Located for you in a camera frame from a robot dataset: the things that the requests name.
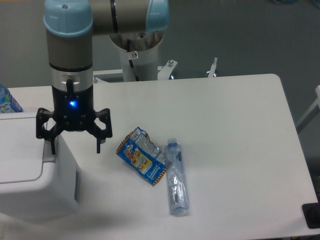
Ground white frame at right edge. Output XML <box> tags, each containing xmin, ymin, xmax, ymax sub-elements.
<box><xmin>295</xmin><ymin>85</ymin><xmax>320</xmax><ymax>134</ymax></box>

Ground clear plastic water bottle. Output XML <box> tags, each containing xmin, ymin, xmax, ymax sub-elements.
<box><xmin>164</xmin><ymin>138</ymin><xmax>190</xmax><ymax>217</ymax></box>

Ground white pedestal base frame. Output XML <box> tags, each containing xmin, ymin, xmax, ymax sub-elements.
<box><xmin>92</xmin><ymin>57</ymin><xmax>219</xmax><ymax>85</ymax></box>

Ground blue labelled bottle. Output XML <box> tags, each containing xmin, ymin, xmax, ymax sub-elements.
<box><xmin>0</xmin><ymin>84</ymin><xmax>24</xmax><ymax>114</ymax></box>

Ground black clamp at table edge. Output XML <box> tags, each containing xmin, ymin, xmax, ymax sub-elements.
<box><xmin>302</xmin><ymin>202</ymin><xmax>320</xmax><ymax>229</ymax></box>

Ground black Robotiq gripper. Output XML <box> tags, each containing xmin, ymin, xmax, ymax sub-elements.
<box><xmin>35</xmin><ymin>85</ymin><xmax>114</xmax><ymax>155</ymax></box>

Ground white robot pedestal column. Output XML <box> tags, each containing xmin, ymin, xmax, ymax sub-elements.
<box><xmin>110</xmin><ymin>30</ymin><xmax>165</xmax><ymax>82</ymax></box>

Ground white trash can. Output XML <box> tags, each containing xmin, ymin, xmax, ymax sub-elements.
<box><xmin>0</xmin><ymin>112</ymin><xmax>81</xmax><ymax>221</ymax></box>

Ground blue snack wrapper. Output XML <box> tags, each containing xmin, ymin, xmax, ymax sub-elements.
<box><xmin>116</xmin><ymin>127</ymin><xmax>172</xmax><ymax>186</ymax></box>

